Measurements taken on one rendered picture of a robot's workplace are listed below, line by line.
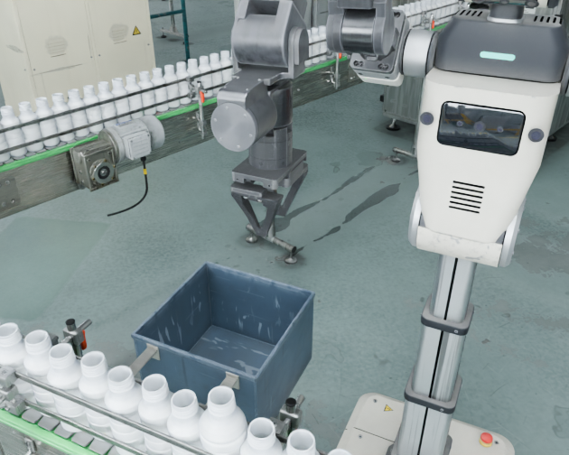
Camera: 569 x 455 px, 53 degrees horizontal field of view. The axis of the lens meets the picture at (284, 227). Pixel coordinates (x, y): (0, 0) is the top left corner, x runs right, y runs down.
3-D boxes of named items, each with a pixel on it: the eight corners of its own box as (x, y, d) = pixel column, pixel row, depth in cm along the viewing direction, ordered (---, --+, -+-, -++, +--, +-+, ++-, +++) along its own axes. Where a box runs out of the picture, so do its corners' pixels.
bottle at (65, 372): (73, 403, 103) (54, 335, 94) (104, 410, 102) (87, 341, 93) (54, 431, 98) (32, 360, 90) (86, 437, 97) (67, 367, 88)
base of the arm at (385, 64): (393, 75, 111) (407, 13, 110) (385, 63, 103) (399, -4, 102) (350, 69, 114) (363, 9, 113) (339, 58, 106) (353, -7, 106)
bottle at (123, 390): (138, 465, 92) (124, 394, 84) (108, 452, 94) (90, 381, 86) (160, 436, 97) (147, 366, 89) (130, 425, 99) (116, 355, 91)
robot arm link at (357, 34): (390, 17, 104) (361, 16, 106) (378, -5, 95) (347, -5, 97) (381, 68, 105) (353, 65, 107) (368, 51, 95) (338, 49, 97)
